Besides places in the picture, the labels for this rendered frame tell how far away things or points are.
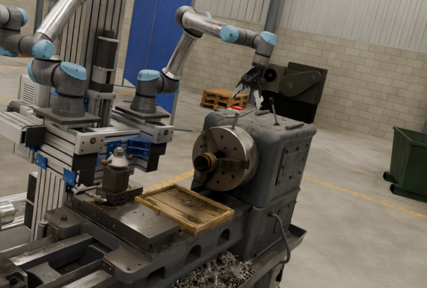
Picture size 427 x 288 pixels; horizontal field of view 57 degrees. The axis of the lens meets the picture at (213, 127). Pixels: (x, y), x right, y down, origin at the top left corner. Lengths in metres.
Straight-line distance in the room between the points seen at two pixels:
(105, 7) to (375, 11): 10.19
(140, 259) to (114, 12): 1.33
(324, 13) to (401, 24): 2.05
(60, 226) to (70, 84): 0.69
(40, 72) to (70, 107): 0.21
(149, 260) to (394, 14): 10.94
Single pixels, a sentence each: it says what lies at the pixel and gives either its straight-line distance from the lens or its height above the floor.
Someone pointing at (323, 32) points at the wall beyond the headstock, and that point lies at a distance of 11.99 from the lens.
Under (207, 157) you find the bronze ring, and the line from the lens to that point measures 1.79.
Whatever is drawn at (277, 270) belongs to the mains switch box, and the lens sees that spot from 2.52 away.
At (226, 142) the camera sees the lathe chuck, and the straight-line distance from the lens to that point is 1.87.
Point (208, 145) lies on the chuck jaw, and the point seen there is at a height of 1.15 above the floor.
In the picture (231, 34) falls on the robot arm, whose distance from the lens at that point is 1.80.
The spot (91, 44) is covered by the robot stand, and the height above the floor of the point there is 1.49.
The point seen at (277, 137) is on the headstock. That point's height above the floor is 1.24.
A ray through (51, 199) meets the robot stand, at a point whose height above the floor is 0.60.
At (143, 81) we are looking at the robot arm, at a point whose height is 1.33.
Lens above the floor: 1.62
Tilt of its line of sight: 12 degrees down
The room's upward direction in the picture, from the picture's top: 12 degrees clockwise
